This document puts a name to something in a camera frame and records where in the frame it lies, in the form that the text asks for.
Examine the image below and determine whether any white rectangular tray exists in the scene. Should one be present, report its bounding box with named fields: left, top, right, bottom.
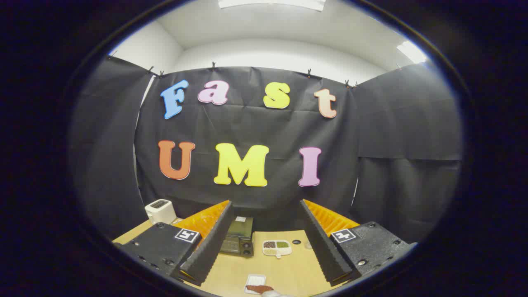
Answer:
left=244, top=274, right=267, bottom=295

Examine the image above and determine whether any white bread toaster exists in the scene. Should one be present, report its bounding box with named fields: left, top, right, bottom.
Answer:
left=144, top=199, right=177, bottom=225

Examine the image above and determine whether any row of black cloth clips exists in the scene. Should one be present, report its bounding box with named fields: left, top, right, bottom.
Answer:
left=108, top=50, right=403, bottom=89

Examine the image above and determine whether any white divided dish with beans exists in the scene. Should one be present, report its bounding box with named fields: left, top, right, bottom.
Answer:
left=262, top=240, right=292, bottom=259

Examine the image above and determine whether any ceiling light panel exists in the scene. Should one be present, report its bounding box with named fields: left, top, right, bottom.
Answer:
left=397, top=40, right=427, bottom=64
left=218, top=0, right=326, bottom=12

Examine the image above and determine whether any black toaster oven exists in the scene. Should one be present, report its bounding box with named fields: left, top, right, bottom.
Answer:
left=219, top=216, right=255, bottom=258

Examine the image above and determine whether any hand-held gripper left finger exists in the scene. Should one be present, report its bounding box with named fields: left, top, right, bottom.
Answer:
left=113, top=200, right=233, bottom=287

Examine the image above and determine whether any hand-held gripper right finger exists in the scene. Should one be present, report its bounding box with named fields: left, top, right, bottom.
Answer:
left=299, top=199, right=417, bottom=287

